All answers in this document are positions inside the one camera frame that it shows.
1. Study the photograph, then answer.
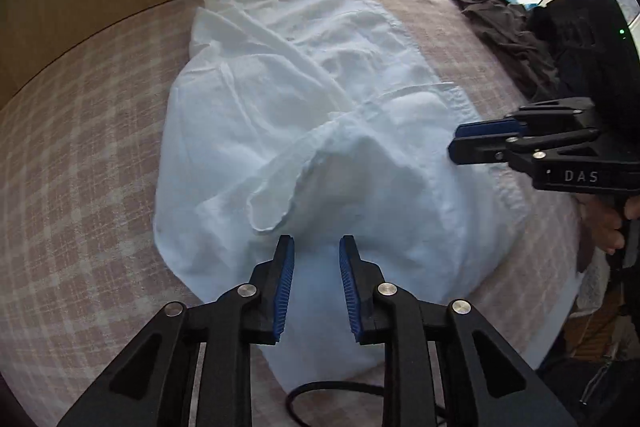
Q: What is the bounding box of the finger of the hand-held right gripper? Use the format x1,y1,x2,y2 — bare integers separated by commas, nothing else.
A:
454,98,599,140
447,130,602,166

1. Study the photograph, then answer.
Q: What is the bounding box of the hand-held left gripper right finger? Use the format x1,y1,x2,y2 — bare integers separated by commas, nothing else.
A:
339,234,576,427

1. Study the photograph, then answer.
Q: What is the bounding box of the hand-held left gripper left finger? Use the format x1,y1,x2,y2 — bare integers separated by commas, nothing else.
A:
57,234,296,427

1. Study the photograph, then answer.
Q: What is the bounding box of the white shirt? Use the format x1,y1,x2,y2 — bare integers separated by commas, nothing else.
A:
152,0,531,395

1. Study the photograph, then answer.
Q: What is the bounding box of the person's right hand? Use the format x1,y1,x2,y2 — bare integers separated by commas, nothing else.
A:
580,198,622,255

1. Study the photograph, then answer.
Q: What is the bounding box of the brown garment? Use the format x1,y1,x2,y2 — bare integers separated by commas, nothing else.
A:
447,0,561,98

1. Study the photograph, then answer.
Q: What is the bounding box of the black garment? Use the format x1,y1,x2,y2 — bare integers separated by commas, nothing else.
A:
527,0,603,108

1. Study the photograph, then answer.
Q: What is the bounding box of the person's black jacket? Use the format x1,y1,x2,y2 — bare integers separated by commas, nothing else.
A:
537,347,640,427

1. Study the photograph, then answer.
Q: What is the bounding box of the pink plaid blanket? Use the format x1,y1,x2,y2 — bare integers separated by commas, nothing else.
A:
0,0,596,427

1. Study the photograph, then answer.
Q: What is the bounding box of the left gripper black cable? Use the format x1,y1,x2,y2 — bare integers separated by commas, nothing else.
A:
285,379,446,427

